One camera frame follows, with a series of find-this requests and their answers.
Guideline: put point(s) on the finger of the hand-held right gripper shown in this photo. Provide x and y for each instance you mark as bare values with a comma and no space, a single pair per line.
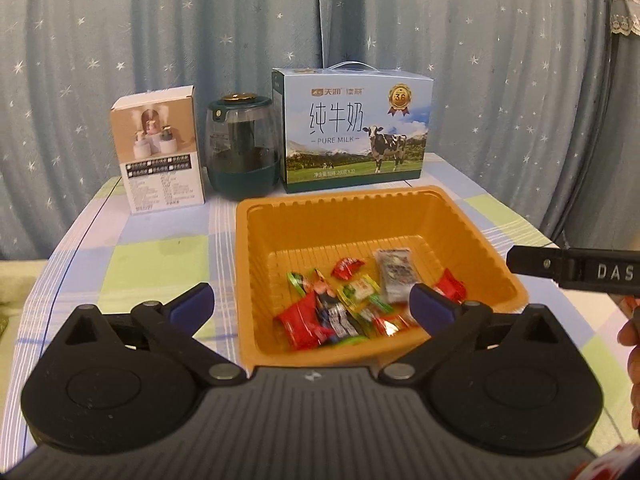
535,262

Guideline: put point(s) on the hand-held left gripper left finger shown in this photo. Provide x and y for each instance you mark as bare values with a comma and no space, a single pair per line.
192,305

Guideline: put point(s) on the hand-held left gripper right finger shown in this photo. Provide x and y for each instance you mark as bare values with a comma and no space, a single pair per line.
432,310

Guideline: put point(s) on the red orange candy packet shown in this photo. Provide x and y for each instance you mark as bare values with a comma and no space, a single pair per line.
387,327

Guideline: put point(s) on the grey snack packet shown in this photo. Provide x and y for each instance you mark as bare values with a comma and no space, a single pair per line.
395,275

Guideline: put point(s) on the green candy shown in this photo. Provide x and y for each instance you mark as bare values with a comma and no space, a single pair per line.
357,290

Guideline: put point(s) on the small red candy packet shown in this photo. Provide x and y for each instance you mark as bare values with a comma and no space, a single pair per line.
346,267

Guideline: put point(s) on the large red snack packet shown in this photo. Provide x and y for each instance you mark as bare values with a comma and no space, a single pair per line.
300,322

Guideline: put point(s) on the orange plastic tray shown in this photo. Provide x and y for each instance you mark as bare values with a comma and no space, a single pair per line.
280,240

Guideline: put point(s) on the person's right hand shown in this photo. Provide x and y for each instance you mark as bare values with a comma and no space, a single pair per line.
635,330

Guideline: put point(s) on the white product box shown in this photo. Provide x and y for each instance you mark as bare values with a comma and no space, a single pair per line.
160,185

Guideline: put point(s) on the dark green jar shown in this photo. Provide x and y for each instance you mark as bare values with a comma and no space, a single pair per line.
240,170

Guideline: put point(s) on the cream bed sheet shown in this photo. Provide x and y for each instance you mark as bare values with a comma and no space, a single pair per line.
20,285

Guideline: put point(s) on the blue milk carton box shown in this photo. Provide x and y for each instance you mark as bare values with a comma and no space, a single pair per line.
340,160

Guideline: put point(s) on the red white item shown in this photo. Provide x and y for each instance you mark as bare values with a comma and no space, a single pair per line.
600,465

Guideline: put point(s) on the blue star curtain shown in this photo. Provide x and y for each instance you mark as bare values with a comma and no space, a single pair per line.
100,35

